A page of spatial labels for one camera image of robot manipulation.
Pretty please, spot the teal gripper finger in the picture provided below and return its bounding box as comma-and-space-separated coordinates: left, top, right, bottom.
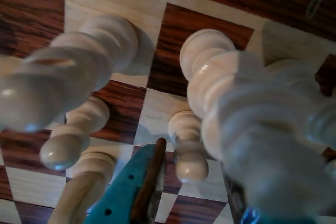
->
85, 137, 167, 224
227, 179, 320, 224

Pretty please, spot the pale wooden pawn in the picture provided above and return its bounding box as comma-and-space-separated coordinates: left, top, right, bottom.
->
167, 110, 210, 185
39, 95, 111, 171

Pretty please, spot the pale wooden bishop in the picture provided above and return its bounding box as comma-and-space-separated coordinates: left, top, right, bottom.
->
0, 15, 139, 133

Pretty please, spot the pale wooden king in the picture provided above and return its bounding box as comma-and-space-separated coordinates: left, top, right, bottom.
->
180, 28, 333, 224

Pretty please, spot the pale wooden queen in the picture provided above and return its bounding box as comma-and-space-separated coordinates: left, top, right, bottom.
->
264, 58, 336, 162

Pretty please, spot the wooden folding chessboard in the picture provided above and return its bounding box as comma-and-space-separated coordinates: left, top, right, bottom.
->
0, 0, 336, 224

